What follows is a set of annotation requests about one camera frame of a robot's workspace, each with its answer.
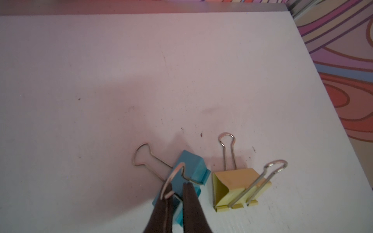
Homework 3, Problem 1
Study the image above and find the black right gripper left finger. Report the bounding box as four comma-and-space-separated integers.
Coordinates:
143, 197, 173, 233

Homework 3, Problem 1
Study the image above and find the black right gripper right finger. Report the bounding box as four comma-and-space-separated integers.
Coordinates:
183, 183, 212, 233

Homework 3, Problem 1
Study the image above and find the yellow binder clip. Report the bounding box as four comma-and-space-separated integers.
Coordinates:
212, 132, 288, 213

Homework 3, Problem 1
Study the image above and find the teal binder clip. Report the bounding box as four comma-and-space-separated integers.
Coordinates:
132, 142, 212, 227

